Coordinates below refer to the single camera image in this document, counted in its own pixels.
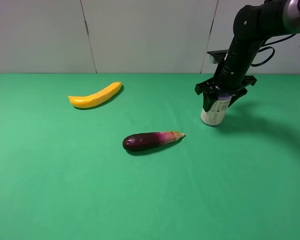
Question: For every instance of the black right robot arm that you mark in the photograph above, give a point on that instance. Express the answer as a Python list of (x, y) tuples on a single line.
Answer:
[(252, 27)]

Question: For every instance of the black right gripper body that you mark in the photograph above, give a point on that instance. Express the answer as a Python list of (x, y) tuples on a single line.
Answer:
[(223, 84)]

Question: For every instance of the green table cloth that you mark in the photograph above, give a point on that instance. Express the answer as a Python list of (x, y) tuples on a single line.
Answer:
[(64, 174)]

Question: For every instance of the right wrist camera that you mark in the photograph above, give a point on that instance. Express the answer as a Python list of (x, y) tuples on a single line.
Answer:
[(217, 56)]

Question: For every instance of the yellow banana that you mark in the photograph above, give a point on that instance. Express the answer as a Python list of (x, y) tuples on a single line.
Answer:
[(96, 99)]

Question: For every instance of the purple eggplant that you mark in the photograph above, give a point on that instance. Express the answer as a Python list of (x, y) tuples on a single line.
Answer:
[(148, 140)]

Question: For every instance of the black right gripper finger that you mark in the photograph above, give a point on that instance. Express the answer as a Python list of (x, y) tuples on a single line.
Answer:
[(237, 95), (209, 98)]

